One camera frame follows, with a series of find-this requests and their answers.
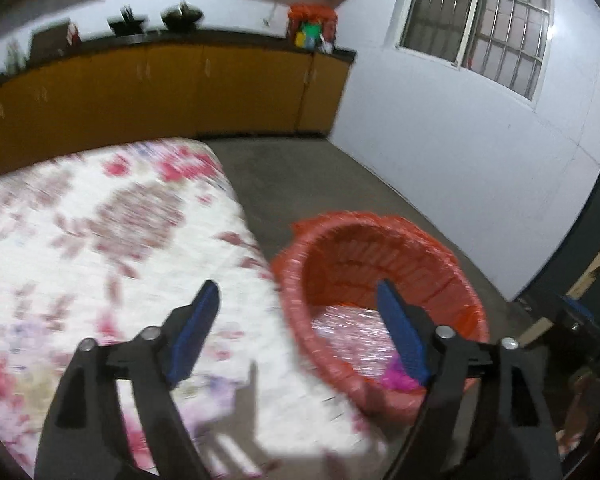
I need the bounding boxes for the red plastic waste basket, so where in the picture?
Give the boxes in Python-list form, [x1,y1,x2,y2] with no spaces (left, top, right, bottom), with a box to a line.
[272,211,490,424]

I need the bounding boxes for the green container on counter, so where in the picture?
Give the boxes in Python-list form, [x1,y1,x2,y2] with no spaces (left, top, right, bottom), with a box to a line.
[294,22,322,51]

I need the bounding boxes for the black wok with lid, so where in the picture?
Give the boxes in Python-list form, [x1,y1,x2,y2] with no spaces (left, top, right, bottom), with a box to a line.
[161,1,204,34]

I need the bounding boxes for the person's right hand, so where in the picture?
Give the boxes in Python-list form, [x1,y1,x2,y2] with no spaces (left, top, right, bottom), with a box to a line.
[556,373,600,458]

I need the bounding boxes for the barred window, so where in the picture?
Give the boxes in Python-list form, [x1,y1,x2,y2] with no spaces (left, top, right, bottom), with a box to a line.
[396,0,552,100]

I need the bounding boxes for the black wok with utensils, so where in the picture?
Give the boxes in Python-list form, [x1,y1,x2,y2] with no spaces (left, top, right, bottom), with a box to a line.
[107,6,148,37]

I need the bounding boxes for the lower wooden kitchen cabinets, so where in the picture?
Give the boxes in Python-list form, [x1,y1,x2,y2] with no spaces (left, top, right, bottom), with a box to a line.
[0,44,354,176]

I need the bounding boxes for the dark cutting board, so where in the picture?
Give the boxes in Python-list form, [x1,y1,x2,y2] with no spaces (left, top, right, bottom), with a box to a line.
[28,20,71,64]

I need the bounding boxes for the red bottle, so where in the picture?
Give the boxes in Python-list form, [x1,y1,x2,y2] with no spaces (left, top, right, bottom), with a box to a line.
[67,22,81,48]

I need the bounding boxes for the clear bubble wrap sheet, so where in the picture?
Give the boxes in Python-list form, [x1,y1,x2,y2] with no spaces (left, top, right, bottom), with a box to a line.
[312,306,396,380]

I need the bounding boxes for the red bag on counter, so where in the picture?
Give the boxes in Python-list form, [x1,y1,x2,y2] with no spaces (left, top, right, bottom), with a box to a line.
[286,3,338,54]

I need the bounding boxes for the black countertop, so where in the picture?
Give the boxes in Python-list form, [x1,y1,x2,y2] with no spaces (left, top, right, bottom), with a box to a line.
[0,28,358,97]

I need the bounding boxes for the floral quilt table cover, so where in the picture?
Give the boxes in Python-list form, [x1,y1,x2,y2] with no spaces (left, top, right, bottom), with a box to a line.
[0,136,389,480]

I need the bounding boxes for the pink plastic bag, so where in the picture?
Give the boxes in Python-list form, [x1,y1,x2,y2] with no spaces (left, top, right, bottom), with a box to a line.
[379,356,420,392]

